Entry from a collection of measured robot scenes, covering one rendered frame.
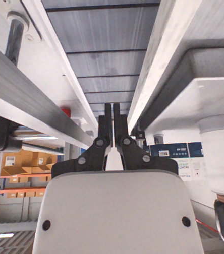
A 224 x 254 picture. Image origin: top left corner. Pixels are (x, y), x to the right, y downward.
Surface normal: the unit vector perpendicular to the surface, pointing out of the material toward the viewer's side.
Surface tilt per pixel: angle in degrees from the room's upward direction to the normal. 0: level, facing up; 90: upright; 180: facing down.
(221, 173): 91
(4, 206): 90
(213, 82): 0
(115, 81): 0
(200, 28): 0
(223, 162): 88
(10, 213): 90
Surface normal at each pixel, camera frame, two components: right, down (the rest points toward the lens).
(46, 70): 0.04, 0.97
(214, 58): -0.02, -0.24
